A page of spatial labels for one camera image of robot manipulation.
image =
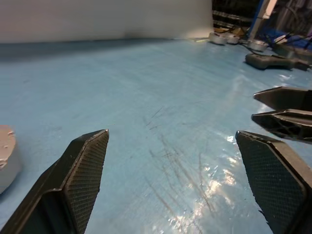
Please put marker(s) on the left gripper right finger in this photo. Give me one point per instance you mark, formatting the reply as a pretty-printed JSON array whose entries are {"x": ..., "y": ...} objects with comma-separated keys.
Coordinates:
[{"x": 273, "y": 182}]

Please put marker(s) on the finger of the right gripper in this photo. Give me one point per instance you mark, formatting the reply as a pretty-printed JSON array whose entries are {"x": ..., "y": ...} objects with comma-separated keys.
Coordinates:
[
  {"x": 287, "y": 124},
  {"x": 285, "y": 98}
]

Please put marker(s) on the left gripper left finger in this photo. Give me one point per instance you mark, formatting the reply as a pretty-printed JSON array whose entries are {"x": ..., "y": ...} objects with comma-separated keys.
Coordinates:
[{"x": 73, "y": 182}]

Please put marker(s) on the silver motor housing copper windings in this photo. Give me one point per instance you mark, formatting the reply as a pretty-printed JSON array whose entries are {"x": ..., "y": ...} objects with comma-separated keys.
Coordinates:
[{"x": 11, "y": 175}]

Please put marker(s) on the dark grey handheld device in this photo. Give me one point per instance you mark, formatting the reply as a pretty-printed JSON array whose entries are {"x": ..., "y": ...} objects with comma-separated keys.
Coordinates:
[{"x": 263, "y": 61}]

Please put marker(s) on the blue plastic table cover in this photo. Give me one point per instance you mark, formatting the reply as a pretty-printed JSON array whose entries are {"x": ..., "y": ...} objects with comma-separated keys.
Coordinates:
[{"x": 146, "y": 85}]

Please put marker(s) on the blue metal post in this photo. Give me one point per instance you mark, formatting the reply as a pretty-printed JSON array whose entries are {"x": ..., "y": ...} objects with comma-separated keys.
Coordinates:
[{"x": 256, "y": 24}]

